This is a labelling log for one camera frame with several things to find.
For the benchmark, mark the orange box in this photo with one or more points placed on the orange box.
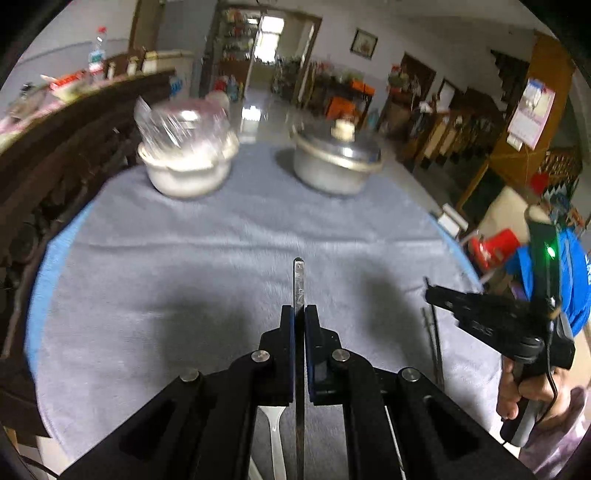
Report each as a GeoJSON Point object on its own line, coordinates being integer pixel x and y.
{"type": "Point", "coordinates": [344, 108]}

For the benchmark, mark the aluminium pot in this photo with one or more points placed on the aluminium pot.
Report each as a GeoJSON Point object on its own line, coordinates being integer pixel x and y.
{"type": "Point", "coordinates": [328, 173]}

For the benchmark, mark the white chest freezer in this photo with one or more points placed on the white chest freezer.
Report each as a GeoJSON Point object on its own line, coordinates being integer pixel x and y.
{"type": "Point", "coordinates": [168, 60]}

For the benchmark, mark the person's right forearm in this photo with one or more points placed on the person's right forearm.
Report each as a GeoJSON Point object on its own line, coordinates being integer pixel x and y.
{"type": "Point", "coordinates": [568, 429]}

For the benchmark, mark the grey tablecloth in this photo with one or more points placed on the grey tablecloth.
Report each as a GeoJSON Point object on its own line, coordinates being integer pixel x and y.
{"type": "Point", "coordinates": [207, 258]}

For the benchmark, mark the red capped water bottle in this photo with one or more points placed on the red capped water bottle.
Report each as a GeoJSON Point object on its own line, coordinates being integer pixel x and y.
{"type": "Point", "coordinates": [97, 60]}

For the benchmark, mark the aluminium pot lid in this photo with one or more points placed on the aluminium pot lid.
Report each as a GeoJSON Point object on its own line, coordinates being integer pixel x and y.
{"type": "Point", "coordinates": [341, 150]}

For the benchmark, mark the white stool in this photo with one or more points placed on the white stool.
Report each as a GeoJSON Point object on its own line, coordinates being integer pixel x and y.
{"type": "Point", "coordinates": [450, 219]}

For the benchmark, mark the floral checkered cloth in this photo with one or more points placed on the floral checkered cloth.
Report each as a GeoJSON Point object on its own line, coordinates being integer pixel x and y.
{"type": "Point", "coordinates": [27, 117]}

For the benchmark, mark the framed picture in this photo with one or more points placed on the framed picture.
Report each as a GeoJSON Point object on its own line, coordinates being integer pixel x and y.
{"type": "Point", "coordinates": [364, 44]}

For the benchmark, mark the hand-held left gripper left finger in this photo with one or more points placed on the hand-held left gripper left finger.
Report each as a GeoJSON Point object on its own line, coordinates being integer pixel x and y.
{"type": "Point", "coordinates": [286, 341]}

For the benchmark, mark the clear plastic bag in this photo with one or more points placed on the clear plastic bag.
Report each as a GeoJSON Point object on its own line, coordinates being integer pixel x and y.
{"type": "Point", "coordinates": [180, 124]}

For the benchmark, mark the wooden stair railing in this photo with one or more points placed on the wooden stair railing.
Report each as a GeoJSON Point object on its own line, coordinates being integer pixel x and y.
{"type": "Point", "coordinates": [443, 134]}

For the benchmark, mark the dark wooden table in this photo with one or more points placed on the dark wooden table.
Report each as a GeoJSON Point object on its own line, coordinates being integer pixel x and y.
{"type": "Point", "coordinates": [332, 90]}

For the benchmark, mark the person's right hand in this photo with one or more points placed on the person's right hand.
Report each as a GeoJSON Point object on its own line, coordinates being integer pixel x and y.
{"type": "Point", "coordinates": [508, 397]}

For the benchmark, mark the person's blue jacket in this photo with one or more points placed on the person's blue jacket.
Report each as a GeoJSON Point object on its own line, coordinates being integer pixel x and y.
{"type": "Point", "coordinates": [575, 277]}

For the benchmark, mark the beige armchair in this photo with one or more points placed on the beige armchair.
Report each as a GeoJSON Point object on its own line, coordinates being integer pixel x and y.
{"type": "Point", "coordinates": [503, 207]}

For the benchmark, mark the pantry shelf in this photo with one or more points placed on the pantry shelf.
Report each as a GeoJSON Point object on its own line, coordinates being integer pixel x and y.
{"type": "Point", "coordinates": [235, 41]}

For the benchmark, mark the carved wooden sideboard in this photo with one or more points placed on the carved wooden sideboard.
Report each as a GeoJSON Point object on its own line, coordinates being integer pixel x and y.
{"type": "Point", "coordinates": [55, 166]}

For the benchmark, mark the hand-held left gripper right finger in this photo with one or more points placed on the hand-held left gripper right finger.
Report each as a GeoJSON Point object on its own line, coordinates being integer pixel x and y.
{"type": "Point", "coordinates": [318, 355]}

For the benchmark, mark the glass bowl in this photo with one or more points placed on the glass bowl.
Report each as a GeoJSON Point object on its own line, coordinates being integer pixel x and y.
{"type": "Point", "coordinates": [217, 100]}

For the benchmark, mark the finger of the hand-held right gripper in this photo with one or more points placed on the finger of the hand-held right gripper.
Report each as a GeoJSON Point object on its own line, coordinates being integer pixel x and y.
{"type": "Point", "coordinates": [445, 297]}

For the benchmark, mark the white basin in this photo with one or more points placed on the white basin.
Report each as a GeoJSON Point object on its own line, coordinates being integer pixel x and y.
{"type": "Point", "coordinates": [184, 177]}

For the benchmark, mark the wall calendar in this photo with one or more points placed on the wall calendar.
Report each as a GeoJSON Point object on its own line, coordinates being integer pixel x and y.
{"type": "Point", "coordinates": [531, 110]}

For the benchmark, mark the red plastic chair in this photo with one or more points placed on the red plastic chair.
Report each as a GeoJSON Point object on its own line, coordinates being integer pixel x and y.
{"type": "Point", "coordinates": [496, 244]}

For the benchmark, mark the blue table cover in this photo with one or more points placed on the blue table cover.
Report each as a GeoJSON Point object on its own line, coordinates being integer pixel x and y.
{"type": "Point", "coordinates": [48, 272]}

